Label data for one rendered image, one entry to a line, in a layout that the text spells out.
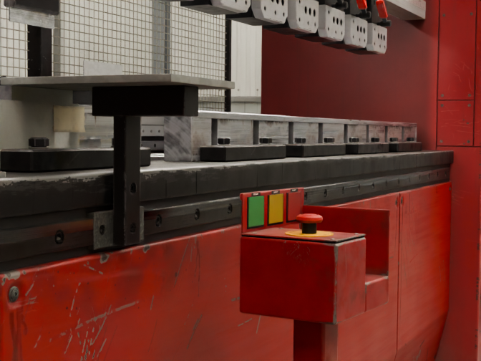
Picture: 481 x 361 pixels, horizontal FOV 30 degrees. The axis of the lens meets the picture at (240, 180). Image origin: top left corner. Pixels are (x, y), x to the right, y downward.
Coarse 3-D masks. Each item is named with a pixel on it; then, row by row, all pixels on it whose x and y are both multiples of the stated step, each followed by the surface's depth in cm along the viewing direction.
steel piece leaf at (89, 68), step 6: (84, 60) 118; (84, 66) 118; (90, 66) 119; (96, 66) 120; (102, 66) 121; (108, 66) 122; (114, 66) 124; (120, 66) 125; (84, 72) 118; (90, 72) 119; (96, 72) 120; (102, 72) 121; (108, 72) 122; (114, 72) 124; (120, 72) 125
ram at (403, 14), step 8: (392, 0) 281; (400, 0) 289; (424, 0) 318; (392, 8) 292; (400, 8) 292; (408, 8) 298; (416, 8) 308; (400, 16) 313; (408, 16) 313; (416, 16) 313; (424, 16) 319
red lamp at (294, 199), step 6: (300, 192) 148; (288, 198) 145; (294, 198) 147; (300, 198) 149; (288, 204) 145; (294, 204) 147; (300, 204) 149; (288, 210) 145; (294, 210) 147; (300, 210) 149; (288, 216) 145; (294, 216) 147
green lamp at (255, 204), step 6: (252, 198) 135; (258, 198) 137; (252, 204) 135; (258, 204) 137; (252, 210) 135; (258, 210) 137; (252, 216) 135; (258, 216) 137; (252, 222) 135; (258, 222) 137
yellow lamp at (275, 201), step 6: (270, 198) 140; (276, 198) 142; (282, 198) 143; (270, 204) 140; (276, 204) 142; (282, 204) 143; (270, 210) 140; (276, 210) 142; (282, 210) 143; (270, 216) 140; (276, 216) 142; (282, 216) 143; (270, 222) 140; (276, 222) 142
